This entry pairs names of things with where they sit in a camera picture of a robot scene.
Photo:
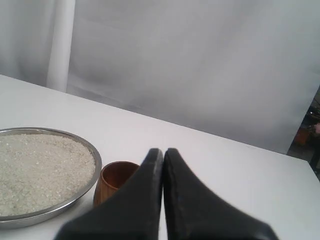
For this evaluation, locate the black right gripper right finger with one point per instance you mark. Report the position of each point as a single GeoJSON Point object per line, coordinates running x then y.
{"type": "Point", "coordinates": [194, 212]}

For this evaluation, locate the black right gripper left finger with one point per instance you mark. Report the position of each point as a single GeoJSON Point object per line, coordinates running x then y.
{"type": "Point", "coordinates": [131, 213]}

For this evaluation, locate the brown wooden cup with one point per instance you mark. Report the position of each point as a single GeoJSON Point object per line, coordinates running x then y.
{"type": "Point", "coordinates": [112, 177]}

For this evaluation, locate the steel tray of rice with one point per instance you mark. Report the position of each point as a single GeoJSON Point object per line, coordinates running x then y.
{"type": "Point", "coordinates": [43, 172]}

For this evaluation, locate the white backdrop curtain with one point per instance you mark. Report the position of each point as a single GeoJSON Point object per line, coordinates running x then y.
{"type": "Point", "coordinates": [245, 70]}

